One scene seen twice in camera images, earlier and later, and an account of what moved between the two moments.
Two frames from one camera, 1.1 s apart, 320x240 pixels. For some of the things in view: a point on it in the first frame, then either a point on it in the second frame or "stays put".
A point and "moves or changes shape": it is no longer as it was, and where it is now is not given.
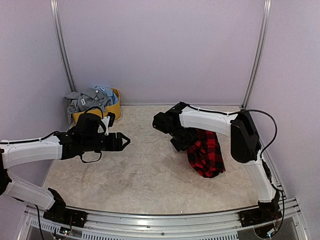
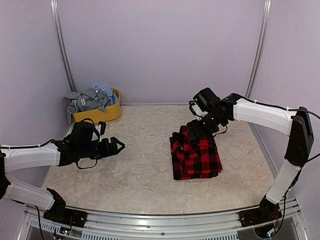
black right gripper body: (184, 140) → (209, 126)
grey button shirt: (89, 98) stays put
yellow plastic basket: (115, 108) stays put
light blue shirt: (109, 93) stays put
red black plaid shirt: (205, 156) moves or changes shape
